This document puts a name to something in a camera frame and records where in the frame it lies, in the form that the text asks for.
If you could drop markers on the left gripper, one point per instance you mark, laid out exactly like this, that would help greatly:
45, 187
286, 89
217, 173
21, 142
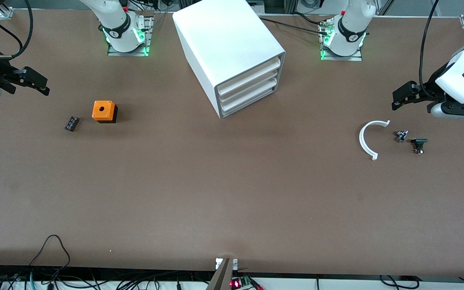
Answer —
432, 85

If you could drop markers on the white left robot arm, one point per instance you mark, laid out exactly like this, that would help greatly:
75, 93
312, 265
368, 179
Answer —
351, 28

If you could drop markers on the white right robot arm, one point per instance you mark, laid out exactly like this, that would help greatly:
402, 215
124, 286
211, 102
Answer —
117, 24

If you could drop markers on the orange push-button box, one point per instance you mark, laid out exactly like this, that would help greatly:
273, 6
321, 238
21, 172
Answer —
103, 109

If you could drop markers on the small metal fitting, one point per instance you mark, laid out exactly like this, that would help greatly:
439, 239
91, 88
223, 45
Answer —
401, 136

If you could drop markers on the small black terminal block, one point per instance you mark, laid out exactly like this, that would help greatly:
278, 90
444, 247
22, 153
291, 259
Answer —
72, 123

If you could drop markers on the circuit board with red LED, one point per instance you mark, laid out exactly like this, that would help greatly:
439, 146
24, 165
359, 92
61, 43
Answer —
236, 284

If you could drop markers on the black switch component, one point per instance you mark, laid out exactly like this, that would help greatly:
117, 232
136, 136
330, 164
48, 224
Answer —
419, 141

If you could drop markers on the white semicircular bracket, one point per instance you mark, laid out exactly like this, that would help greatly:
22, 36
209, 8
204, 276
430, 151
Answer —
361, 139

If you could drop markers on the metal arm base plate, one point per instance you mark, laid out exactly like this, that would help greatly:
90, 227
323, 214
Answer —
340, 59
127, 53

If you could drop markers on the grey camera mount bar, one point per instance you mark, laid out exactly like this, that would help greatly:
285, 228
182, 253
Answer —
222, 278

